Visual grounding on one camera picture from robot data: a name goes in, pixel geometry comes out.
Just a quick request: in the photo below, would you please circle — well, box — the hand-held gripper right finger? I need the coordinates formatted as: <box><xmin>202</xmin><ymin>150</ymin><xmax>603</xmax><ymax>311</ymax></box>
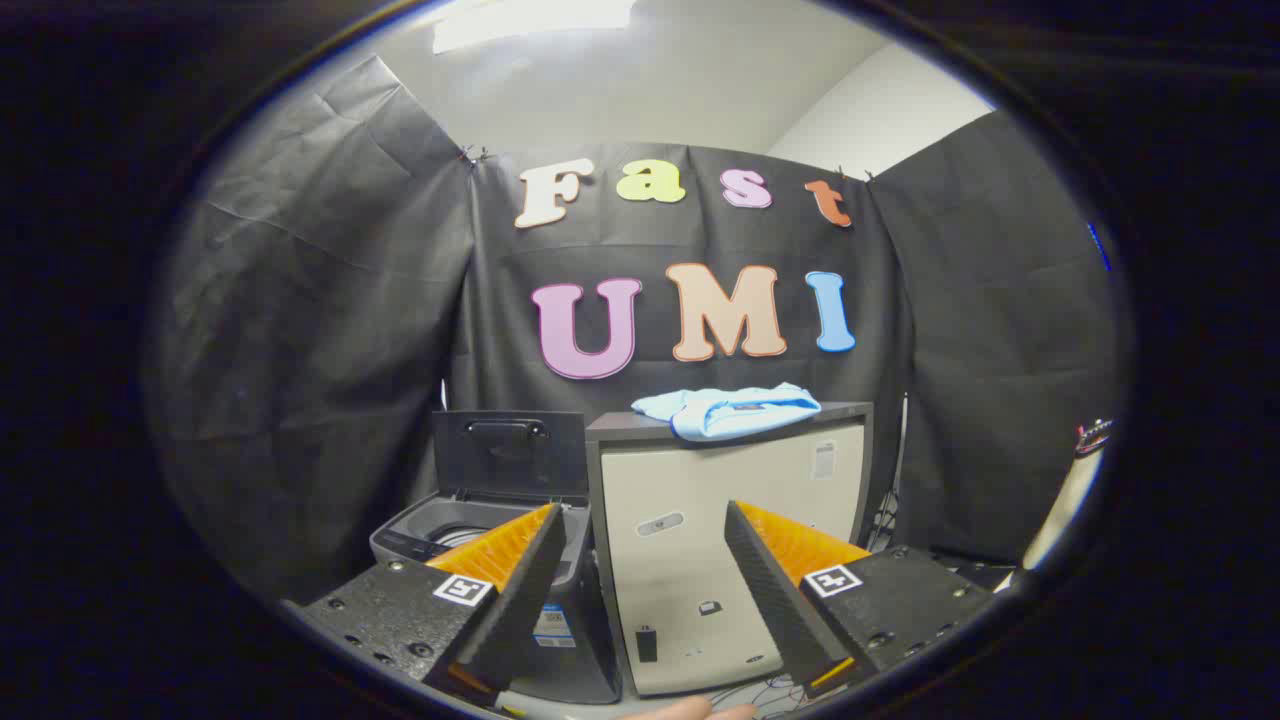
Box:
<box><xmin>724</xmin><ymin>500</ymin><xmax>993</xmax><ymax>699</ymax></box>

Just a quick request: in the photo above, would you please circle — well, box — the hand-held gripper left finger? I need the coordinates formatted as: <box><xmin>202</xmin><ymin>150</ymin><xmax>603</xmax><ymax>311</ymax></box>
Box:
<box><xmin>283</xmin><ymin>503</ymin><xmax>567</xmax><ymax>707</ymax></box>

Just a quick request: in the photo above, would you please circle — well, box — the grey washing machine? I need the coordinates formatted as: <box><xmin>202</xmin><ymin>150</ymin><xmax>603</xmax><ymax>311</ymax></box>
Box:
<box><xmin>370</xmin><ymin>490</ymin><xmax>623</xmax><ymax>706</ymax></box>

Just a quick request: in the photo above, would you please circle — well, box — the light blue shirt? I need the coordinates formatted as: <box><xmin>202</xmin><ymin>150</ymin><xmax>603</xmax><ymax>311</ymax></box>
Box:
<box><xmin>631</xmin><ymin>382</ymin><xmax>823</xmax><ymax>442</ymax></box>

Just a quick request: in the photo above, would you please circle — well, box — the white cabinet with dark top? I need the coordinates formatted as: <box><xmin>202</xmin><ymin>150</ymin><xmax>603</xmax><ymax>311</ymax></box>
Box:
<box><xmin>585</xmin><ymin>402</ymin><xmax>874</xmax><ymax>699</ymax></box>

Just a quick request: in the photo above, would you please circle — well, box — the white curved object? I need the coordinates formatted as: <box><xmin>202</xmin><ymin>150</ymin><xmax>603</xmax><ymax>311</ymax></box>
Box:
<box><xmin>1020</xmin><ymin>420</ymin><xmax>1114</xmax><ymax>571</ymax></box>

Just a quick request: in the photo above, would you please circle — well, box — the black backdrop cloth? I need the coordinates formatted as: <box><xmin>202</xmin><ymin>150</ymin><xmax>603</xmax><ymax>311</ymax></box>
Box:
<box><xmin>145</xmin><ymin>55</ymin><xmax>1126</xmax><ymax>601</ymax></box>

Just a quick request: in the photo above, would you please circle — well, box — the tangle of floor cables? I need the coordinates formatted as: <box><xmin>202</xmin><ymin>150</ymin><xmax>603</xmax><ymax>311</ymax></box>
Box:
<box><xmin>715</xmin><ymin>672</ymin><xmax>816</xmax><ymax>713</ymax></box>

